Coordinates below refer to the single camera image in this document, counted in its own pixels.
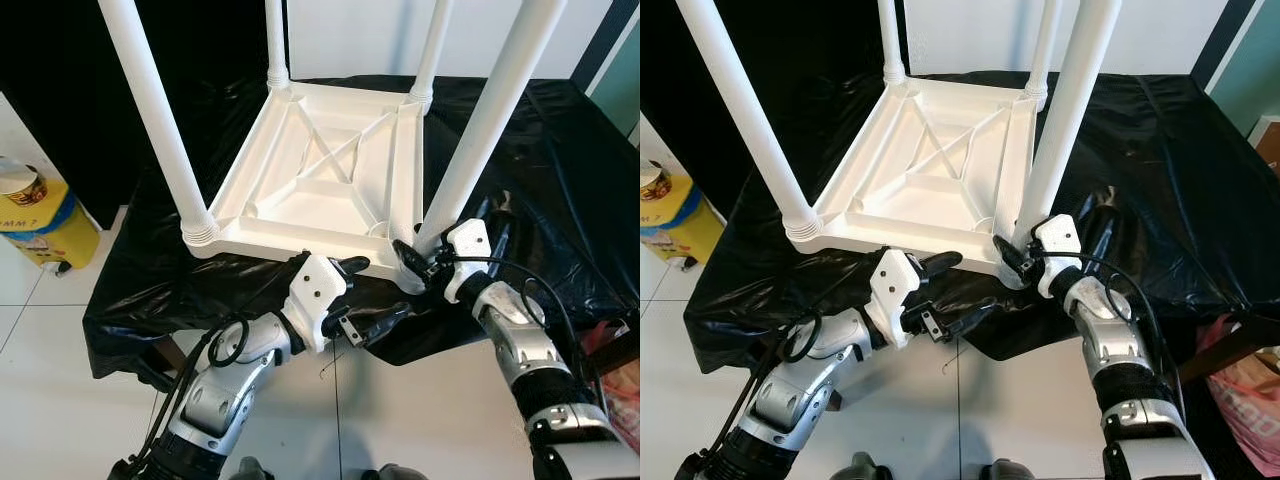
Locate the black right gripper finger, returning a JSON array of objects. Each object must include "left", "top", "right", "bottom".
[
  {"left": 391, "top": 239, "right": 434, "bottom": 288},
  {"left": 992, "top": 235, "right": 1032, "bottom": 284}
]

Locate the white plastic table top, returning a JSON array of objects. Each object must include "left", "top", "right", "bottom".
[
  {"left": 185, "top": 80, "right": 426, "bottom": 296},
  {"left": 790, "top": 75, "right": 1041, "bottom": 291}
]

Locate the black plastic table cover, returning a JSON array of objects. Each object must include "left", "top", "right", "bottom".
[
  {"left": 685, "top": 70, "right": 1280, "bottom": 376},
  {"left": 82, "top": 75, "right": 641, "bottom": 381}
]

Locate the pink patterned bag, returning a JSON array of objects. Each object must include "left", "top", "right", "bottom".
[
  {"left": 1195, "top": 315, "right": 1280, "bottom": 476},
  {"left": 585, "top": 320, "right": 641, "bottom": 451}
]

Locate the white instant noodle cup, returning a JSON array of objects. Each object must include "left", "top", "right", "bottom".
[
  {"left": 0, "top": 157, "right": 49, "bottom": 208},
  {"left": 640, "top": 158, "right": 673, "bottom": 201}
]

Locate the yellow storage box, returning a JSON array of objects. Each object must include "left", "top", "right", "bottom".
[
  {"left": 0, "top": 175, "right": 101, "bottom": 271},
  {"left": 640, "top": 175, "right": 726, "bottom": 266}
]

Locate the brown cardboard box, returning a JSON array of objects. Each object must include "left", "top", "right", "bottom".
[{"left": 1250, "top": 115, "right": 1280, "bottom": 176}]

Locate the black door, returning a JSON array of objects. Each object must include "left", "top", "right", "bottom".
[
  {"left": 0, "top": 0, "right": 289, "bottom": 226},
  {"left": 640, "top": 0, "right": 906, "bottom": 216}
]

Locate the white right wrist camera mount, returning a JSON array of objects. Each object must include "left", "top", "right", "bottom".
[
  {"left": 1033, "top": 214, "right": 1083, "bottom": 299},
  {"left": 443, "top": 220, "right": 494, "bottom": 304}
]

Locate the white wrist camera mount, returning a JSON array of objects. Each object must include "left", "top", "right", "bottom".
[
  {"left": 283, "top": 253, "right": 351, "bottom": 353},
  {"left": 1033, "top": 214, "right": 1083, "bottom": 299},
  {"left": 868, "top": 248, "right": 926, "bottom": 349},
  {"left": 443, "top": 220, "right": 494, "bottom": 304}
]

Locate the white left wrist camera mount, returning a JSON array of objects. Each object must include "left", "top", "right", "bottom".
[
  {"left": 868, "top": 248, "right": 926, "bottom": 349},
  {"left": 283, "top": 253, "right": 351, "bottom": 353}
]

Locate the dark door frame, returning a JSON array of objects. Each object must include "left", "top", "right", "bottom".
[
  {"left": 572, "top": 0, "right": 641, "bottom": 93},
  {"left": 1190, "top": 0, "right": 1259, "bottom": 86}
]

